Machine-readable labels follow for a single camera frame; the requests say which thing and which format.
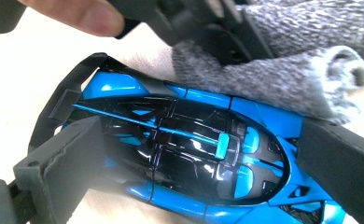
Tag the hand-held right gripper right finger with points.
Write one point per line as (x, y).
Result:
(345, 168)

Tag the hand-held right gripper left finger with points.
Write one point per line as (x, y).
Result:
(68, 174)

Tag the grey fuzzy cloth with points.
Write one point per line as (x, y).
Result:
(295, 81)

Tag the blue and black toy car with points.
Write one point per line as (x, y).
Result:
(202, 149)

